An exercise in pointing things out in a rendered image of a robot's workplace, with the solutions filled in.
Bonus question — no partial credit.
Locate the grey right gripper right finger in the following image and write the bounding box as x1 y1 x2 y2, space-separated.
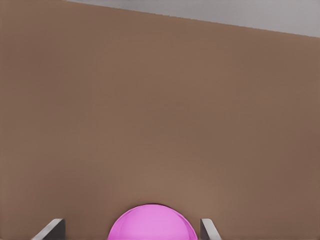
200 218 222 240

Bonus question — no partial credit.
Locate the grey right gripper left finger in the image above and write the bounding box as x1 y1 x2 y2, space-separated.
31 218 66 240

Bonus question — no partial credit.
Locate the pink plate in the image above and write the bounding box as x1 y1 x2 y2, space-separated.
107 203 199 240

